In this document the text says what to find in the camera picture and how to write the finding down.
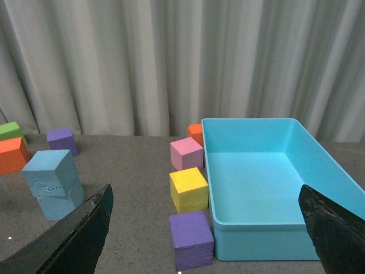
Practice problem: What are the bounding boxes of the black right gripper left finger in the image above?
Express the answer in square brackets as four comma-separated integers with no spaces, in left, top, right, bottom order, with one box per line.
[1,184,113,273]

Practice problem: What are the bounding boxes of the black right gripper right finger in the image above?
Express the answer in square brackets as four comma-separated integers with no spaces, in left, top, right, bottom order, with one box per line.
[298,184,364,273]

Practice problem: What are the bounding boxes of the dented light blue foam block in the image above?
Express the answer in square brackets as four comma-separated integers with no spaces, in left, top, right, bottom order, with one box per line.
[22,150,80,198]

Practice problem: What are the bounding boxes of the smooth light blue foam block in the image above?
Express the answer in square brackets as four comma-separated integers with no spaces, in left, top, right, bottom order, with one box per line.
[37,183,85,221]

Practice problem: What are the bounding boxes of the light blue plastic bin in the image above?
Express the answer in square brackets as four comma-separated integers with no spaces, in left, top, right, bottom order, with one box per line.
[201,118,364,261]

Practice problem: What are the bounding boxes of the far purple foam block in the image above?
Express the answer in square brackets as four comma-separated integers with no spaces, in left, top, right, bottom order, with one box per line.
[46,127,79,156]

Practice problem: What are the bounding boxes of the purple foam block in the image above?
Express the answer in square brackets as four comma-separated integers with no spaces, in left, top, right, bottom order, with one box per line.
[46,127,79,156]
[169,211,214,271]

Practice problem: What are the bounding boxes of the left orange foam block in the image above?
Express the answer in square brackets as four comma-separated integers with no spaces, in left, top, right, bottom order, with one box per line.
[0,137,30,175]

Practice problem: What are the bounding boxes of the orange foam block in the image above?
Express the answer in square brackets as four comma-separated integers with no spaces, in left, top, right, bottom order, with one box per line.
[0,137,30,175]
[187,123,204,147]

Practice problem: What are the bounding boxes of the near purple foam block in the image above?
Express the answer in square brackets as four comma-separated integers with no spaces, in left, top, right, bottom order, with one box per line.
[169,211,214,271]

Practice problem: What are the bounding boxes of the yellow foam block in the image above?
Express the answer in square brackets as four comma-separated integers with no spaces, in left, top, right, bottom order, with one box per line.
[169,167,209,213]

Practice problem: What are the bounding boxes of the green foam block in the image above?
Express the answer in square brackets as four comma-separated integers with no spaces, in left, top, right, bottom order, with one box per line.
[0,122,28,146]

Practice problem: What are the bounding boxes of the pink foam block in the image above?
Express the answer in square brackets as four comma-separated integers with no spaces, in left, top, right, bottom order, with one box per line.
[170,137,204,171]

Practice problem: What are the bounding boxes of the far right orange foam block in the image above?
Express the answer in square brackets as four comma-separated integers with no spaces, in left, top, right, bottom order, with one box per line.
[187,123,204,147]

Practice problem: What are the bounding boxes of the grey pleated curtain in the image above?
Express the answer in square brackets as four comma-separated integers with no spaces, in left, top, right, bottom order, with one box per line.
[1,1,364,142]

